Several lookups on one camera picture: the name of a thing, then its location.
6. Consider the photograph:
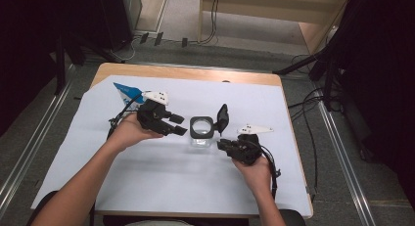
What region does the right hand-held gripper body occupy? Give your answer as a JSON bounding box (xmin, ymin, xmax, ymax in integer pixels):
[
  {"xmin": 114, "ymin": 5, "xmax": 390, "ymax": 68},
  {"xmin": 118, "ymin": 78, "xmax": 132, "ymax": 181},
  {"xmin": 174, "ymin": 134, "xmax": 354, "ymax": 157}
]
[{"xmin": 224, "ymin": 123, "xmax": 275, "ymax": 166}]

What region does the person's left hand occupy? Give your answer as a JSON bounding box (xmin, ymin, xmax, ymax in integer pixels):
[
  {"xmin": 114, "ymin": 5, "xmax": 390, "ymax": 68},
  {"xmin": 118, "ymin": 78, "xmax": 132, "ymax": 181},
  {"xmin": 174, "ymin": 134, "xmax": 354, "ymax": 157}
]
[{"xmin": 107, "ymin": 113, "xmax": 164, "ymax": 153}]

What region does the person's right hand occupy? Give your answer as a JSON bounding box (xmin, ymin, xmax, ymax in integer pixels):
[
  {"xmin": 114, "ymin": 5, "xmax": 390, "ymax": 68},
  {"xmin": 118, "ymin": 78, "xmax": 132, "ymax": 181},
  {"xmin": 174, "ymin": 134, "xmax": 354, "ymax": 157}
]
[{"xmin": 231, "ymin": 154, "xmax": 274, "ymax": 197}]

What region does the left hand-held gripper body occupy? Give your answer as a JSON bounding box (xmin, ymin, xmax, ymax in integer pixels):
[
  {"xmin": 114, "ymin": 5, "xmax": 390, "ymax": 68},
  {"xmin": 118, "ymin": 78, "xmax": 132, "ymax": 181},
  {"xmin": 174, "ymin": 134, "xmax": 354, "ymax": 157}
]
[{"xmin": 136, "ymin": 90, "xmax": 173, "ymax": 136}]

